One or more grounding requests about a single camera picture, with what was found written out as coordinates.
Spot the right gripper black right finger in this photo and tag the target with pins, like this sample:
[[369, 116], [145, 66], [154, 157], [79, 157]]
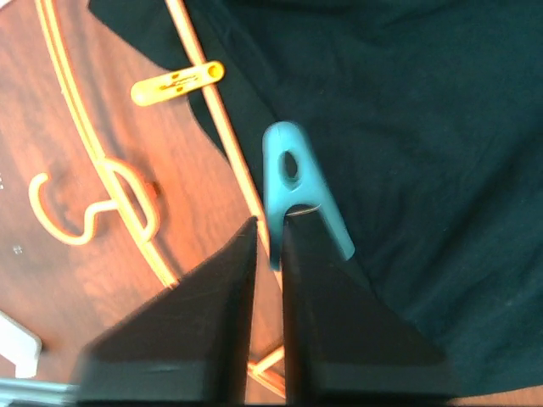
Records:
[[342, 345]]

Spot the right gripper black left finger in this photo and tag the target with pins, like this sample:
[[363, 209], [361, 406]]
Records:
[[187, 346]]

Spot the teal clothespin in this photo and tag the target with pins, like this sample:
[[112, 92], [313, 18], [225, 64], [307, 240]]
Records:
[[293, 177]]

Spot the black underwear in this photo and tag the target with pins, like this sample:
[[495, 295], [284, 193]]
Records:
[[426, 120]]

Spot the orange clothespin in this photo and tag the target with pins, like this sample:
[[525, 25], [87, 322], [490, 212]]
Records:
[[176, 83]]

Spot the white metal clothes rack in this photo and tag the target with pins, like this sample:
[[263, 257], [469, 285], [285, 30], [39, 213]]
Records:
[[20, 347]]

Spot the aluminium rail frame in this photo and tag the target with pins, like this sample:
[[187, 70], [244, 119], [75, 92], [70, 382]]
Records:
[[32, 392]]

